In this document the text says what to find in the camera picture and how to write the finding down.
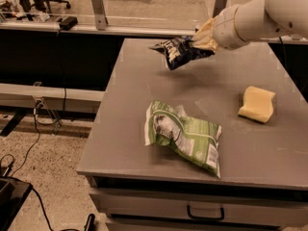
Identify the left metal panel bracket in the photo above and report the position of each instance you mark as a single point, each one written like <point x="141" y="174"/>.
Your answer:
<point x="100" y="18"/>

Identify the green jalapeno chip bag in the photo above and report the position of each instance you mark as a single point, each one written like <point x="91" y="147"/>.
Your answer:
<point x="194" y="139"/>

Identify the grey cabinet drawer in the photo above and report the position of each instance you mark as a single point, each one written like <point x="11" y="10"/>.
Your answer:
<point x="153" y="211"/>

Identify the right metal panel bracket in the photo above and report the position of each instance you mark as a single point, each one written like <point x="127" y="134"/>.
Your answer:
<point x="219" y="6"/>

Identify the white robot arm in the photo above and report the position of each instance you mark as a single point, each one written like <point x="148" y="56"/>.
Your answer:
<point x="239" y="25"/>

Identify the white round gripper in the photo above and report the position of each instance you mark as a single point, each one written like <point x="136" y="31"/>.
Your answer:
<point x="225" y="28"/>

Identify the yellow sponge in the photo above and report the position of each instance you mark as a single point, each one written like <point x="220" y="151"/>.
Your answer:
<point x="257" y="104"/>

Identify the black drawer handle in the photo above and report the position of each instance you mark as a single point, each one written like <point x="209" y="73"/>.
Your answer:
<point x="205" y="214"/>

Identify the black box on floor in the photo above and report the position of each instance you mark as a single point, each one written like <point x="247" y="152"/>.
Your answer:
<point x="13" y="193"/>

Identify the black power adapter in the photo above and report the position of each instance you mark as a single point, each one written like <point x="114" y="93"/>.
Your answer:
<point x="68" y="23"/>

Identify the metal panel bracket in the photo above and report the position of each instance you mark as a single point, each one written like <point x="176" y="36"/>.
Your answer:
<point x="219" y="6"/>
<point x="100" y="18"/>

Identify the blue chip bag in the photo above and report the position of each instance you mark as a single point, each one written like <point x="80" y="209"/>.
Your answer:
<point x="179" y="51"/>

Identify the clear acrylic barrier panel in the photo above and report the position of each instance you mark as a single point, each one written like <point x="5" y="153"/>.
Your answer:
<point x="168" y="16"/>

